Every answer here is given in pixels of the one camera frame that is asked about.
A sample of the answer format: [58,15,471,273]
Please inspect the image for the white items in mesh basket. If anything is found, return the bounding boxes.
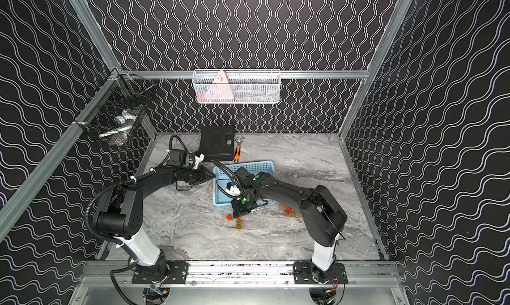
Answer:
[99,110,138,146]

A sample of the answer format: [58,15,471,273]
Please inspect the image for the clear plastic clamshell container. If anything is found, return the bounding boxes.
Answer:
[276,204,304,225]

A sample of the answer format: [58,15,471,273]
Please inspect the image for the black box device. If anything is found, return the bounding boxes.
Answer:
[199,126,235,162]

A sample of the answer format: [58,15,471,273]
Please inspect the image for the pink triangle card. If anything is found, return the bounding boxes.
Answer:
[204,70,234,102]

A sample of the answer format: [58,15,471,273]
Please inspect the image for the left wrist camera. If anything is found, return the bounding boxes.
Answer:
[193,154,205,170]

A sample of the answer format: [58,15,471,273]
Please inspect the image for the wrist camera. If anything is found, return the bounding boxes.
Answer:
[193,154,205,170]
[225,182,241,197]

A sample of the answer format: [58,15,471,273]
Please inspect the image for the aluminium front rail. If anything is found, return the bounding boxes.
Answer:
[79,259,401,288]

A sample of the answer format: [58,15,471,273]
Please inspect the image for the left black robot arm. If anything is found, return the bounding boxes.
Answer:
[84,135,215,281]

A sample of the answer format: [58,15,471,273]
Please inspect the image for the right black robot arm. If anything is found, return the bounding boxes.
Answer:
[213,160,348,273]

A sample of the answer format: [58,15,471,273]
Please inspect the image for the orange handled tool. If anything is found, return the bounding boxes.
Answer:
[234,136,244,163]

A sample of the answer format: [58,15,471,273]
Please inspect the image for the white wire wall basket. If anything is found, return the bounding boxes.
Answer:
[192,69,282,104]

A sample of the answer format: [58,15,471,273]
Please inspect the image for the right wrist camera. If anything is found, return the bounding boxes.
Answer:
[225,182,241,197]

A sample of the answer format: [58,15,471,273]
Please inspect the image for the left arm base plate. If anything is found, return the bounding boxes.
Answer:
[131,261,189,285]

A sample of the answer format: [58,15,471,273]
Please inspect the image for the light blue plastic basket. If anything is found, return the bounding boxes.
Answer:
[212,161,275,211]

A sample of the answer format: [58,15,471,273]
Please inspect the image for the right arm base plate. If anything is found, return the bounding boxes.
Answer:
[292,261,348,286]

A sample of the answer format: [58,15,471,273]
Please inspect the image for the black wire mesh basket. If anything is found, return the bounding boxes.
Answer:
[77,74,157,148]

